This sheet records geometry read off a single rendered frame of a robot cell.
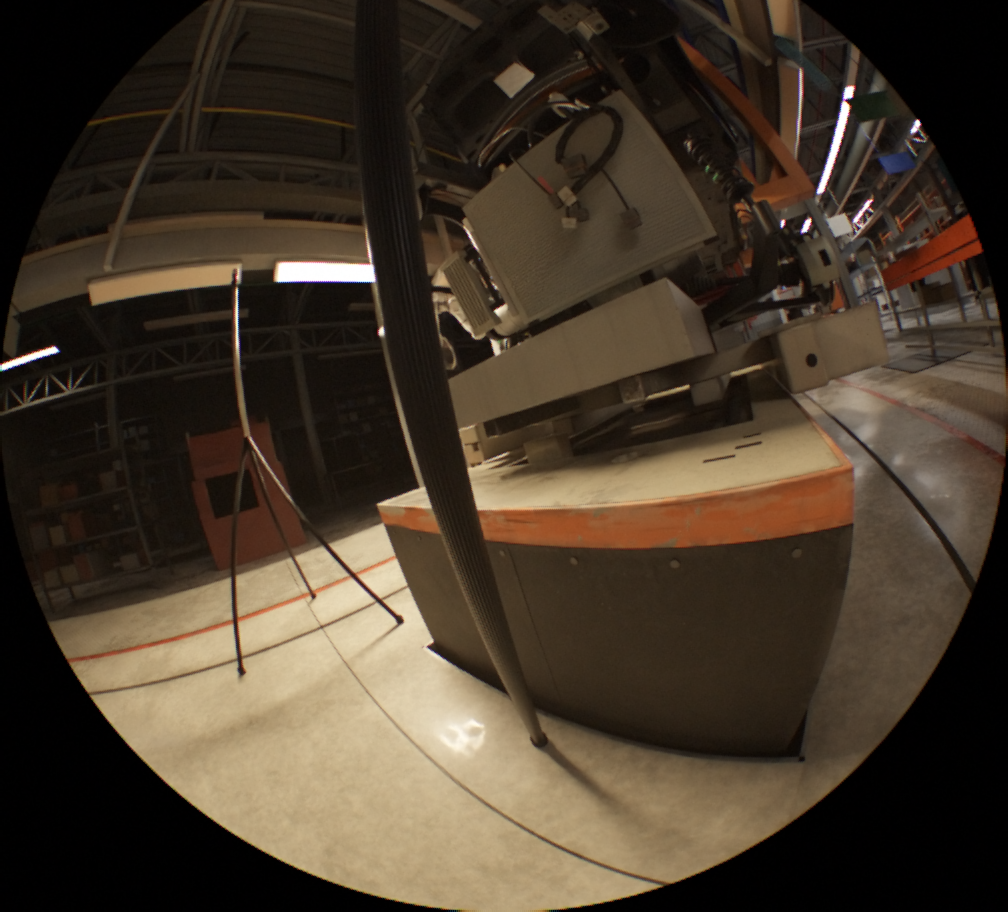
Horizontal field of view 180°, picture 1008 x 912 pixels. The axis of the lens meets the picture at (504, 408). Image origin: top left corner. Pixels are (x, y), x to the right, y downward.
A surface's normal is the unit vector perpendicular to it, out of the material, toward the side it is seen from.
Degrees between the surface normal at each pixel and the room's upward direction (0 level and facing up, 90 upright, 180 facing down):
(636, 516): 90
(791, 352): 90
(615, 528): 90
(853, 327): 90
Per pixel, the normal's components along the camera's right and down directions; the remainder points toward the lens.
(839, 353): -0.67, 0.17
